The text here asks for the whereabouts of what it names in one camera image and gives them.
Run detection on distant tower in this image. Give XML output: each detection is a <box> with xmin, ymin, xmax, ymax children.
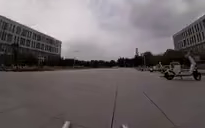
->
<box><xmin>134</xmin><ymin>47</ymin><xmax>140</xmax><ymax>58</ymax></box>

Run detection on row of dark trees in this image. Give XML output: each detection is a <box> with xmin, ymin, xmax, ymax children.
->
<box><xmin>0</xmin><ymin>48</ymin><xmax>191</xmax><ymax>69</ymax></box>

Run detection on grey building with window grid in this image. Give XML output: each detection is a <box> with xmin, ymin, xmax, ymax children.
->
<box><xmin>172</xmin><ymin>8</ymin><xmax>205</xmax><ymax>62</ymax></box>

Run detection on row of parked scooters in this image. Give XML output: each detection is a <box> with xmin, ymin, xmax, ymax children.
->
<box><xmin>138</xmin><ymin>61</ymin><xmax>173</xmax><ymax>74</ymax></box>

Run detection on large grey building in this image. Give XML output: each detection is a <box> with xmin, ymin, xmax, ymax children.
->
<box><xmin>0</xmin><ymin>10</ymin><xmax>63</xmax><ymax>67</ymax></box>

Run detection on white scooter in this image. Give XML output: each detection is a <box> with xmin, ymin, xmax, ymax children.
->
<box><xmin>163</xmin><ymin>55</ymin><xmax>203</xmax><ymax>82</ymax></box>

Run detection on grey concrete paved square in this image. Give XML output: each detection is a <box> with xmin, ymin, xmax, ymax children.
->
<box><xmin>0</xmin><ymin>67</ymin><xmax>205</xmax><ymax>128</ymax></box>

